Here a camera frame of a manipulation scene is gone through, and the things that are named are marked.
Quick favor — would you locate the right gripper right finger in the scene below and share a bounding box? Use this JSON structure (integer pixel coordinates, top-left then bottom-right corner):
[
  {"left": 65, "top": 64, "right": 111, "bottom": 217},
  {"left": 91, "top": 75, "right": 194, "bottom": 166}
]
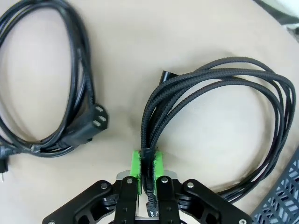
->
[{"left": 153, "top": 151, "right": 253, "bottom": 224}]

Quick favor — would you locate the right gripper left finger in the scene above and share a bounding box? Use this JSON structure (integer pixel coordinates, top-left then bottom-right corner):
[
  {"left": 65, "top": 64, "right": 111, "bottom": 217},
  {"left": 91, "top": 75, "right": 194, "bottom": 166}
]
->
[{"left": 43, "top": 150, "right": 142, "bottom": 224}]

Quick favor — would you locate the black braided cable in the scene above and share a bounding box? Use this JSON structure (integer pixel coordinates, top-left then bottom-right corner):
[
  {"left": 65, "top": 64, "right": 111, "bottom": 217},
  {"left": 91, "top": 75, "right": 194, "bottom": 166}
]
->
[{"left": 140, "top": 56, "right": 296, "bottom": 219}]

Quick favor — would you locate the grey perforated plastic basket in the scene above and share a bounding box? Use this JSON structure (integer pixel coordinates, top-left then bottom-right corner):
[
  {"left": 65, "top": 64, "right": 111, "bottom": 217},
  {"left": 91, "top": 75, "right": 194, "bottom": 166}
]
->
[{"left": 252, "top": 158, "right": 299, "bottom": 224}]

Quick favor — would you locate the black power cable schuko plug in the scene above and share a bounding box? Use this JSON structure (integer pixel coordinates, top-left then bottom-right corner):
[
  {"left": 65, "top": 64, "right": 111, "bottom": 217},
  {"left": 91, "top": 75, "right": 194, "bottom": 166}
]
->
[{"left": 0, "top": 0, "right": 110, "bottom": 182}]

